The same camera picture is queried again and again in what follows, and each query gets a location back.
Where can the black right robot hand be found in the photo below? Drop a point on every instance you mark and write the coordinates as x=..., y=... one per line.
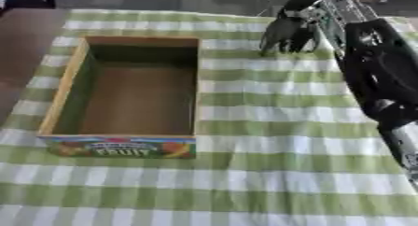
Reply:
x=288, y=27

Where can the tan cardboard box, printed front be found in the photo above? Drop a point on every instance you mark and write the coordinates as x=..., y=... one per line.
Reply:
x=141, y=105

